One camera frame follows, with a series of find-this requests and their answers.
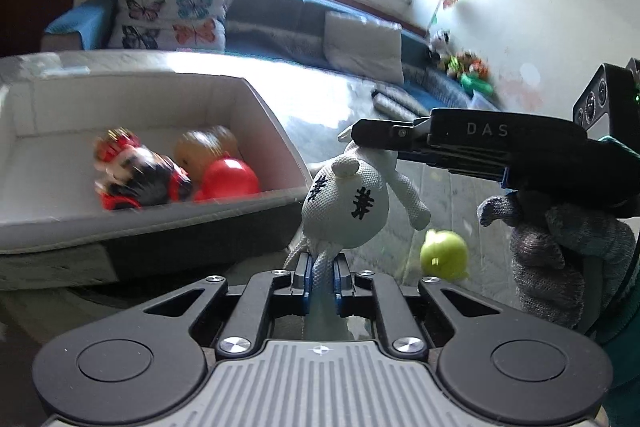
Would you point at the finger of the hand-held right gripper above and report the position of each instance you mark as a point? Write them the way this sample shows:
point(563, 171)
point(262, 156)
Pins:
point(450, 164)
point(385, 134)

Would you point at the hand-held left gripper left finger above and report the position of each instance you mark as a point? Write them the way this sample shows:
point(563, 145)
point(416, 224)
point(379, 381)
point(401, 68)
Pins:
point(302, 279)

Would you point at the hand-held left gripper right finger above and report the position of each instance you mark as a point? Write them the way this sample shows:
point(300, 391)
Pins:
point(341, 281)

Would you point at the yellow-green round toy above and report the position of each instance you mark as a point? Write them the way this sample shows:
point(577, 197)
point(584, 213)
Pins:
point(442, 257)

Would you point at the red round toy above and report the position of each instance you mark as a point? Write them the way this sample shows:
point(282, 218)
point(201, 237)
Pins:
point(227, 179)

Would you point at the brown round toy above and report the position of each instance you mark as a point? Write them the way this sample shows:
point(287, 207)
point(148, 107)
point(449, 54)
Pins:
point(200, 149)

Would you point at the red and black doll toy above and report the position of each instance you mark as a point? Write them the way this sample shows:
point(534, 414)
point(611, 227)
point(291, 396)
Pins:
point(140, 179)

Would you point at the white cardboard box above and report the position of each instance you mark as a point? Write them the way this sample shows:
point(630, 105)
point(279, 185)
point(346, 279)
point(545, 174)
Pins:
point(150, 117)

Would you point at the person's right hand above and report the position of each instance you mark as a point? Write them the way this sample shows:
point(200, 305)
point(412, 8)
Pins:
point(545, 257)

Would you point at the green toy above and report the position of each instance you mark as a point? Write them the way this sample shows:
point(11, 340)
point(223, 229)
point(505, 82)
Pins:
point(472, 83)

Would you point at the plain white pillow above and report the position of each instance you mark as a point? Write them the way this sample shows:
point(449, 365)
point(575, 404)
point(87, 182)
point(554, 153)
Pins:
point(365, 47)

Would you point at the orange plush toy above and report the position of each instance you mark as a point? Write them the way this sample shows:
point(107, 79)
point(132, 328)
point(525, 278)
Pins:
point(475, 66)

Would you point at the black and white plush toy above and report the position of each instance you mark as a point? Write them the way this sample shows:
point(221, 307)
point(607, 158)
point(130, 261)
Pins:
point(440, 44)

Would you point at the blue sofa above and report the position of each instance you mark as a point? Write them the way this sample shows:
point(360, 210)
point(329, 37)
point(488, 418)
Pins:
point(280, 14)

